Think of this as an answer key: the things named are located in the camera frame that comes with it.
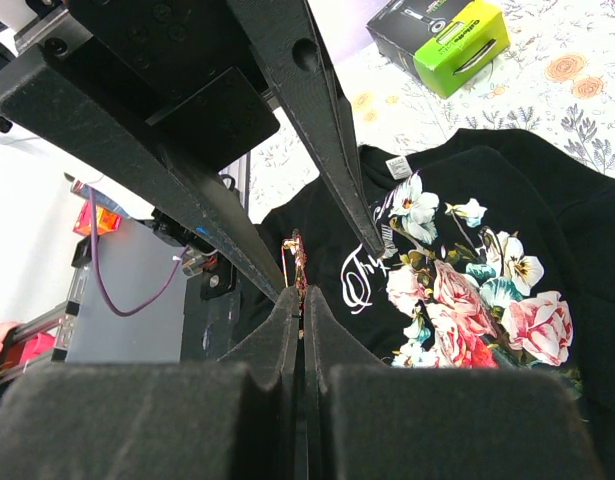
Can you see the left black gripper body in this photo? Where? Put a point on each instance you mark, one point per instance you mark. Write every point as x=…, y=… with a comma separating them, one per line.
x=183, y=67

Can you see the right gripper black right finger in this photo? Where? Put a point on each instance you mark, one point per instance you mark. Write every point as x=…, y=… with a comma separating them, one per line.
x=343, y=422

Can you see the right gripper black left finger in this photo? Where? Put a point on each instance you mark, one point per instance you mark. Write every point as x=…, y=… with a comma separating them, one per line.
x=266, y=426

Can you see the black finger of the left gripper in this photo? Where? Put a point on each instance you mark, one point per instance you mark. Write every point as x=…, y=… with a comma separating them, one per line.
x=290, y=51
x=43, y=95

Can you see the red leaf brooch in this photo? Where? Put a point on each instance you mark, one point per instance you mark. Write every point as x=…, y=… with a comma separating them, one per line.
x=294, y=246

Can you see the black floral print t-shirt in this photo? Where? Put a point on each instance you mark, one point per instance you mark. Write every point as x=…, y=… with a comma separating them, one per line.
x=499, y=251

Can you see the black green product box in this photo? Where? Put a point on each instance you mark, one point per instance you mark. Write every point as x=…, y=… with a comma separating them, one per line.
x=443, y=43

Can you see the floral patterned table mat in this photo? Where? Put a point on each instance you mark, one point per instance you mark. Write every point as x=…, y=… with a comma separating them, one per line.
x=556, y=79

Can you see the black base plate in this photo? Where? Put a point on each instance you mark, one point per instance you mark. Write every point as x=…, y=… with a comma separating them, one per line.
x=211, y=302

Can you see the aluminium rail frame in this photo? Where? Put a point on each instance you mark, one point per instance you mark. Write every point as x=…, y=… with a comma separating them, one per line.
x=41, y=341

